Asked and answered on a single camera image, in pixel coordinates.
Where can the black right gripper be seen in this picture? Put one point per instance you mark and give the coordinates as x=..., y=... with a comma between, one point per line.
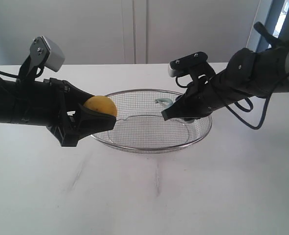
x=204, y=95

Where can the yellow lemon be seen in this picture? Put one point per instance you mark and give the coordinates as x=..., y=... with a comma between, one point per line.
x=101, y=104

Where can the window with grey frame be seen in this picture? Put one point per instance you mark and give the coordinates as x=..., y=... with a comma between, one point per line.
x=268, y=13

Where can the white cabinet doors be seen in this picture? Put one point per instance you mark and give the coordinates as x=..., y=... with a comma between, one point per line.
x=126, y=31

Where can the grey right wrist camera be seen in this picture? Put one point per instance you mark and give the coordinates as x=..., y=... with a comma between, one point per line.
x=180, y=67

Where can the oval wire mesh basket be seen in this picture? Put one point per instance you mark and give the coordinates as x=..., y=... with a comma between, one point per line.
x=140, y=127

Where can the teal handled peeler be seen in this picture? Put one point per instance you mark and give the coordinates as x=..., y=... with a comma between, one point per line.
x=166, y=103

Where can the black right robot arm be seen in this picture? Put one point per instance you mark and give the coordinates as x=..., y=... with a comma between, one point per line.
x=247, y=74

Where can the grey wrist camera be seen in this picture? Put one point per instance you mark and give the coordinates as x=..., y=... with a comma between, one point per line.
x=44, y=52
x=180, y=67

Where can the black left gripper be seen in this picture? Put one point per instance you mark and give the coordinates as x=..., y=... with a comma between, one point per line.
x=47, y=104

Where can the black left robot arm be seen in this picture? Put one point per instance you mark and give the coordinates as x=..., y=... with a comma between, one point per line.
x=8, y=93

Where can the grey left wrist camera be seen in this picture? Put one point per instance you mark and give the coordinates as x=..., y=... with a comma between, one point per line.
x=44, y=52

